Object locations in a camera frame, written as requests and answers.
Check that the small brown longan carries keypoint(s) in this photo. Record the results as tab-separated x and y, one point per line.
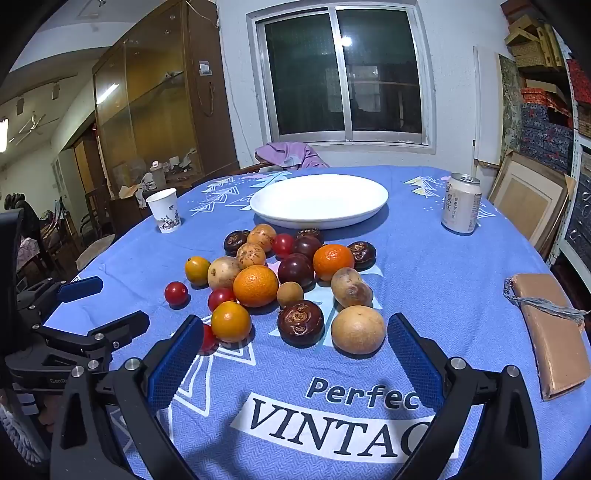
289	294

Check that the white oval plate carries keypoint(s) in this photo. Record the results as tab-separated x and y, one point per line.
318	198

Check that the yellow bruised pear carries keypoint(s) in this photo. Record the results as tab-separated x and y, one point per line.
351	288

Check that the small tangerine with green stem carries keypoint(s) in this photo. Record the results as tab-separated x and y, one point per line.
333	263

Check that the round tan pear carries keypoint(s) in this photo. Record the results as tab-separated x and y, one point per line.
358	330

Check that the fluorescent ceiling light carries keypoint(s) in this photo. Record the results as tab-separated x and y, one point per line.
2	134

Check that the dark purple plum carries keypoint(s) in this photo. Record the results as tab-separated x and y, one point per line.
295	271
306	248

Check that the white floral paper cup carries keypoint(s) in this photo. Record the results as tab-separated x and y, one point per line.
164	207

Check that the wooden glass-door cabinet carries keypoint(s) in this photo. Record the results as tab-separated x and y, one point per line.
207	129

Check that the wooden picture frame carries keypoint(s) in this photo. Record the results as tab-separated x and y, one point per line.
526	194

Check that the person's left forearm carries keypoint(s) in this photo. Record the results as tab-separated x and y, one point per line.
18	434

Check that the brown flat pouch with tassel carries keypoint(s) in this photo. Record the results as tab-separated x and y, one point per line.
549	350

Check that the yellow-orange tomato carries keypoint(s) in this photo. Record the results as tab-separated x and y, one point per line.
197	271

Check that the red cherry tomato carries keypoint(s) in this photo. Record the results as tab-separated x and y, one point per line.
176	293
220	297
283	244
210	339

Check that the dark floral panel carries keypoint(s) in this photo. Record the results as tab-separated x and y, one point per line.
510	106

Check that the smooth yellow-orange citrus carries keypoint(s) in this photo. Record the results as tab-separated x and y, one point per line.
230	321

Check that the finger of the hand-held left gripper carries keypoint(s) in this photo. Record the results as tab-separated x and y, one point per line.
81	288
120	325

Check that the white leaning panel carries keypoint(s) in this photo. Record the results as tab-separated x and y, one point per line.
487	106

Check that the dark brown mangosteen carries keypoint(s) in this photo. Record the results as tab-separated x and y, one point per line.
235	242
300	323
309	233
362	255

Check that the white metal shelf rack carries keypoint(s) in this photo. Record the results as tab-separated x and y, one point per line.
574	152

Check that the small tan speckled fruit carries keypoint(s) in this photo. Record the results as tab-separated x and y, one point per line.
221	273

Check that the ceiling fan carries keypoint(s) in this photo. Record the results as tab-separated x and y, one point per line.
32	125

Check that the purple garment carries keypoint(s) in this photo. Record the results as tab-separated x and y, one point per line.
286	154

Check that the wooden stool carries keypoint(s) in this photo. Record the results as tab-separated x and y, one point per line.
94	249

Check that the shelf of patterned boxes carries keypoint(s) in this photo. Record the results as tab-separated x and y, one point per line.
545	124

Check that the white drink can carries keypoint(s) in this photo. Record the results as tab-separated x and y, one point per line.
459	207

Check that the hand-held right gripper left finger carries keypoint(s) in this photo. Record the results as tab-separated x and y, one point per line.
178	364

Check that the cluttered low sideboard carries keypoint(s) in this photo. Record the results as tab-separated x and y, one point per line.
134	207

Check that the large orange tangerine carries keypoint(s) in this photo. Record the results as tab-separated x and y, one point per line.
255	286

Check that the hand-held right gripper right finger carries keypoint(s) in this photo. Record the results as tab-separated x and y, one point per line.
413	360

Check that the sliding glass window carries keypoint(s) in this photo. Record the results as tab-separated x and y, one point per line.
300	69

